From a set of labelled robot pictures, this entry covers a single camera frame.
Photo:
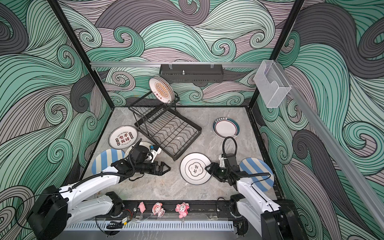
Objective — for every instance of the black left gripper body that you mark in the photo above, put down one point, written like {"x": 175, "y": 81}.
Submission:
{"x": 147, "y": 167}

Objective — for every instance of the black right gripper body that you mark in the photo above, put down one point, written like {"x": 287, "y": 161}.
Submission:
{"x": 221, "y": 173}

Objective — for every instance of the orange sunburst plate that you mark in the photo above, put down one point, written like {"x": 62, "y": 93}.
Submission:
{"x": 162, "y": 90}

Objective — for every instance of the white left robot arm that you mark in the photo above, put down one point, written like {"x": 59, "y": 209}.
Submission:
{"x": 58, "y": 208}

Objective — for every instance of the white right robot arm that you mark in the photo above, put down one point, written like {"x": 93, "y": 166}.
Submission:
{"x": 271, "y": 220}

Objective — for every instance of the cream floral painted plate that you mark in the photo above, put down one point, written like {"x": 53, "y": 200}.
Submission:
{"x": 140, "y": 144}

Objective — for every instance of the small pink figurine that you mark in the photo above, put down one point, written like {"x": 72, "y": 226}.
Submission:
{"x": 142, "y": 207}

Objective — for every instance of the white plate red Chinese characters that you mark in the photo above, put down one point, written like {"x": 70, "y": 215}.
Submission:
{"x": 123, "y": 137}

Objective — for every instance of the pink white round figurine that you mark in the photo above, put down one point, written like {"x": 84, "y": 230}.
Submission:
{"x": 158, "y": 210}

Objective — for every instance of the white plate green red rim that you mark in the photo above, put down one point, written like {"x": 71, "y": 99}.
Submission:
{"x": 226, "y": 127}

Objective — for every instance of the pink plush figurine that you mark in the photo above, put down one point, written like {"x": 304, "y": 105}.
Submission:
{"x": 182, "y": 210}

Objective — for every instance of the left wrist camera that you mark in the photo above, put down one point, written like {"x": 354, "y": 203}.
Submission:
{"x": 143, "y": 154}

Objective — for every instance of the black wire dish rack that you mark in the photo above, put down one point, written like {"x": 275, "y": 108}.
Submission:
{"x": 163, "y": 125}

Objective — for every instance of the white slotted cable duct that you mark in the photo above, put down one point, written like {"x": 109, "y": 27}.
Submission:
{"x": 157, "y": 226}

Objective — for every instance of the black wall mounted tray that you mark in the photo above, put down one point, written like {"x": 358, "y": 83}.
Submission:
{"x": 192, "y": 73}

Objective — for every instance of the clear acrylic wall box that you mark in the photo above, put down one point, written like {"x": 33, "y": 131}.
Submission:
{"x": 272, "y": 83}

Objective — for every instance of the aluminium wall rail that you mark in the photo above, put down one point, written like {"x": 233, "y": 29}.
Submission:
{"x": 138, "y": 64}

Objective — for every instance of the black corner frame post right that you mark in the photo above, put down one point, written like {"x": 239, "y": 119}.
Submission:
{"x": 287, "y": 27}

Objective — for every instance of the black corner frame post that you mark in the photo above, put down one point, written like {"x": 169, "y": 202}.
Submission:
{"x": 287, "y": 27}
{"x": 80, "y": 50}

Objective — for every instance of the black corner frame post left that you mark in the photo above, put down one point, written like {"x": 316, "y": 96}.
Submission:
{"x": 80, "y": 50}

